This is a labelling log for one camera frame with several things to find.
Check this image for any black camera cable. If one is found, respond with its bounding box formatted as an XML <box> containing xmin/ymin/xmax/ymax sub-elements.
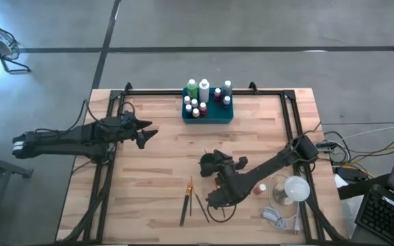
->
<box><xmin>206</xmin><ymin>201</ymin><xmax>238</xmax><ymax>224</ymax></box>
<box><xmin>34</xmin><ymin>98</ymin><xmax>136</xmax><ymax>137</ymax></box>

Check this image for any black left camera cable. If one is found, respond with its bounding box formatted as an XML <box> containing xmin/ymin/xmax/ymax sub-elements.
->
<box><xmin>34</xmin><ymin>98</ymin><xmax>136</xmax><ymax>137</ymax></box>

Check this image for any thin short black paintbrush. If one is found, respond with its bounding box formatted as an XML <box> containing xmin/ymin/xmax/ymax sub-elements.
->
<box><xmin>188</xmin><ymin>176</ymin><xmax>194</xmax><ymax>217</ymax></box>

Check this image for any black right camera cable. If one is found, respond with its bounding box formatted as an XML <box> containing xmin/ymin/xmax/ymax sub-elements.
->
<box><xmin>206</xmin><ymin>201</ymin><xmax>238</xmax><ymax>224</ymax></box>

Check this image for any large green paint bottle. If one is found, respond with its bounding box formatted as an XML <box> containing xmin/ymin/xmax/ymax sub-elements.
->
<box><xmin>187</xmin><ymin>79</ymin><xmax>199</xmax><ymax>100</ymax></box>

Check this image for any black keyboard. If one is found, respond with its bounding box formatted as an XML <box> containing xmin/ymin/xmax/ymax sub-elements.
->
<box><xmin>354</xmin><ymin>184</ymin><xmax>394</xmax><ymax>246</ymax></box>

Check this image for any blue plastic tray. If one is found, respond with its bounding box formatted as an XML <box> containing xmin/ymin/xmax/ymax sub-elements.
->
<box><xmin>181</xmin><ymin>87</ymin><xmax>235</xmax><ymax>124</ymax></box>

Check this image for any black power brick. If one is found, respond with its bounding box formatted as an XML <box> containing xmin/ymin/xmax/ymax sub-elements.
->
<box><xmin>339</xmin><ymin>165</ymin><xmax>365</xmax><ymax>182</ymax></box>

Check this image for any white paper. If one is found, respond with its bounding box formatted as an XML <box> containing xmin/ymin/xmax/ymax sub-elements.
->
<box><xmin>333</xmin><ymin>173</ymin><xmax>347</xmax><ymax>193</ymax></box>

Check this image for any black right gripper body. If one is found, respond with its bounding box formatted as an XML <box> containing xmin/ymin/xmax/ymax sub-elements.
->
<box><xmin>215</xmin><ymin>161</ymin><xmax>241</xmax><ymax>193</ymax></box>

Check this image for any black aluminium table frame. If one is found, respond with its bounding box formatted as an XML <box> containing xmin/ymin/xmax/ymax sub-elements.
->
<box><xmin>55</xmin><ymin>81</ymin><xmax>341</xmax><ymax>246</ymax></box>

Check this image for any large white plastic bottle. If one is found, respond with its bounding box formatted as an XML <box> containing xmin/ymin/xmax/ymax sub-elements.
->
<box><xmin>198</xmin><ymin>78</ymin><xmax>211</xmax><ymax>103</ymax></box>

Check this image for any thick black paintbrush gold ferrule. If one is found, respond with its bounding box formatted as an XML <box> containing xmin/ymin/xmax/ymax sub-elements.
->
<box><xmin>179</xmin><ymin>180</ymin><xmax>193</xmax><ymax>227</ymax></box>

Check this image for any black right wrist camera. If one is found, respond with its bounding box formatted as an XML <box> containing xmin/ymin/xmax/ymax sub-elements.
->
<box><xmin>207</xmin><ymin>189</ymin><xmax>231</xmax><ymax>208</ymax></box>

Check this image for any white lamp cable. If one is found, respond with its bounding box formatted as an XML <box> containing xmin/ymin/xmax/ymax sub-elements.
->
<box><xmin>261</xmin><ymin>172</ymin><xmax>302</xmax><ymax>236</ymax></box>

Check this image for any white globe table lamp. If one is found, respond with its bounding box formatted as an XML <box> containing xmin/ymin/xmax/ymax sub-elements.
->
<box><xmin>272</xmin><ymin>175</ymin><xmax>311</xmax><ymax>206</ymax></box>

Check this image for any black side stand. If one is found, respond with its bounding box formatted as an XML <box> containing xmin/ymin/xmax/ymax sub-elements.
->
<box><xmin>0</xmin><ymin>147</ymin><xmax>34</xmax><ymax>246</ymax></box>

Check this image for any yellow cable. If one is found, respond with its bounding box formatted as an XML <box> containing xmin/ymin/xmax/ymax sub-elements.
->
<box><xmin>340</xmin><ymin>143</ymin><xmax>394</xmax><ymax>172</ymax></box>

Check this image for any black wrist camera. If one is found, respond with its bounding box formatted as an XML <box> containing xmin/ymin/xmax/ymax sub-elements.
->
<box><xmin>118</xmin><ymin>111</ymin><xmax>136</xmax><ymax>126</ymax></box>
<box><xmin>207</xmin><ymin>189</ymin><xmax>231</xmax><ymax>208</ymax></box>

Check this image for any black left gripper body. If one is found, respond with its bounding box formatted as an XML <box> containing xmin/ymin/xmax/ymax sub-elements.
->
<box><xmin>96</xmin><ymin>115</ymin><xmax>139</xmax><ymax>144</ymax></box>

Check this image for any black desk bar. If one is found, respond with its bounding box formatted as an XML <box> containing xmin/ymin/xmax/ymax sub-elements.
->
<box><xmin>337</xmin><ymin>173</ymin><xmax>391</xmax><ymax>201</ymax></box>

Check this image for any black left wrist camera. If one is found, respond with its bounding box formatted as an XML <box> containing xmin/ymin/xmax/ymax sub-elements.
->
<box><xmin>118</xmin><ymin>111</ymin><xmax>136</xmax><ymax>126</ymax></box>

